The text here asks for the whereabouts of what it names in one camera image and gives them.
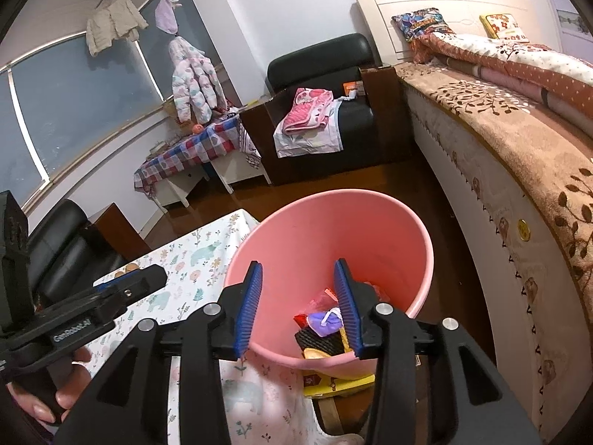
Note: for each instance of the black leather armchair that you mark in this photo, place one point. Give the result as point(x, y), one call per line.
point(319, 60)

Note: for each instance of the plaid table cloth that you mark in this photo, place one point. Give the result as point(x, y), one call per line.
point(185, 153)

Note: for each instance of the black foam net sleeve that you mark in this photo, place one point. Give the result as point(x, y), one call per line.
point(319, 340)

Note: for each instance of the colourful printed pillow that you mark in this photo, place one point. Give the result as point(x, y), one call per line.
point(424, 23)

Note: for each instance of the white desk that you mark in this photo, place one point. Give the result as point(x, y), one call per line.
point(236, 171)

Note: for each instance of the brown floral bed cover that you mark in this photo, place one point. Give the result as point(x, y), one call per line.
point(509, 116)

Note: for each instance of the pink folded cloth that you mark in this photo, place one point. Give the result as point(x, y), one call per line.
point(305, 111)

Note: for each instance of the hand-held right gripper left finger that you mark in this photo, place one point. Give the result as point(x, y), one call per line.
point(248, 310)

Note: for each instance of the pastel padded jacket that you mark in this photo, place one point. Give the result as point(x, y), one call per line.
point(194, 79)

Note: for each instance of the gold round sticker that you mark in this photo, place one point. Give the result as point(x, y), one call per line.
point(524, 230)

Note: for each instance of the patterned hanging cloth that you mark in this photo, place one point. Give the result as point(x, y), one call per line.
point(250, 148)

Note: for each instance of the white bed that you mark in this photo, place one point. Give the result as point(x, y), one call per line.
point(486, 222)

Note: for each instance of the yellow red package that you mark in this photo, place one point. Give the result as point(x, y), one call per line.
point(343, 384)

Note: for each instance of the red white floral quilt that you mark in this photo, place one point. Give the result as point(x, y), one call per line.
point(509, 65)

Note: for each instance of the purple hanging hat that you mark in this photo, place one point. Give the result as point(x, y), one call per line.
point(167, 16)

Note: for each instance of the person's left hand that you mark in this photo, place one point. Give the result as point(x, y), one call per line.
point(74, 389)

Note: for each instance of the brown walnut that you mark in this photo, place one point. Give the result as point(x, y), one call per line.
point(132, 267)
point(119, 273)

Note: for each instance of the yellow floral pillow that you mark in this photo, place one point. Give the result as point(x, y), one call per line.
point(505, 28)

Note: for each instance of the black leather sofa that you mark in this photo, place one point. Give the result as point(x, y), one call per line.
point(65, 250)

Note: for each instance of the pink plastic bucket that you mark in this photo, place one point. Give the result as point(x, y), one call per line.
point(324, 241)

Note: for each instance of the small orange box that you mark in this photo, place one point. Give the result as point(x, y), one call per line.
point(353, 89)

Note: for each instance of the clear printed plastic wrapper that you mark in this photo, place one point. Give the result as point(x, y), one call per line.
point(319, 303)

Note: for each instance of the beige hanging jacket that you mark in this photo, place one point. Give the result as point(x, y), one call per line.
point(116, 23)

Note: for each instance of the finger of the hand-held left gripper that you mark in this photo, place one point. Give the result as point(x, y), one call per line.
point(143, 282)
point(116, 282)

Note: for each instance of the small orange toy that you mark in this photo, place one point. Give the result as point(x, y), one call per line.
point(198, 128)

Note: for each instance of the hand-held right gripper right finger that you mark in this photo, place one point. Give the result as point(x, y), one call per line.
point(345, 306)

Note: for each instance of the pink clothes pile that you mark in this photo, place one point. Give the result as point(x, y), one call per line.
point(305, 143)

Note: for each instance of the curved window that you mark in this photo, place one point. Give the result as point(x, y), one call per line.
point(69, 116)

